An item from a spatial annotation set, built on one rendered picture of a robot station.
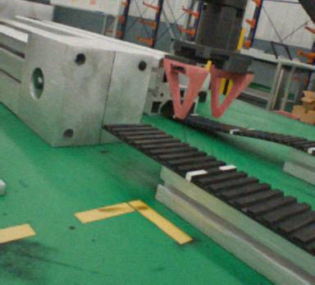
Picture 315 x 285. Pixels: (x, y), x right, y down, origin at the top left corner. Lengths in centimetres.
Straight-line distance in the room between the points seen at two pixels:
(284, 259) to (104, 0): 611
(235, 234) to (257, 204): 2
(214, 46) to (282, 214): 30
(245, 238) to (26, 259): 13
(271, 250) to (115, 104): 21
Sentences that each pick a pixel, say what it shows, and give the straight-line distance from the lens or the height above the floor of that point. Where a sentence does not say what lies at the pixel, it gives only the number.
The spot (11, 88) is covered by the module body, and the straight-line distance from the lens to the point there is 44.
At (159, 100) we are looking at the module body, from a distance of 53.
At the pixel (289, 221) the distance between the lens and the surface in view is 23.
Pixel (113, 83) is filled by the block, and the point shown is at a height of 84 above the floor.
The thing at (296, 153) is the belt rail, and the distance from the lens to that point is 42.
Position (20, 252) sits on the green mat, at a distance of 21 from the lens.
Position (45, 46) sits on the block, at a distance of 36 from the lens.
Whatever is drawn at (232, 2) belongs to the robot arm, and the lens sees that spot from 49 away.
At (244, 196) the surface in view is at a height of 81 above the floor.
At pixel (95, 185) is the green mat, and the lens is 29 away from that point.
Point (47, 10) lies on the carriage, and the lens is 104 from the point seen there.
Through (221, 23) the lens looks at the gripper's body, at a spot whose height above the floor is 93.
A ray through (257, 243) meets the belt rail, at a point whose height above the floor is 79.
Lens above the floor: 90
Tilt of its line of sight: 11 degrees down
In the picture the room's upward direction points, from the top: 12 degrees clockwise
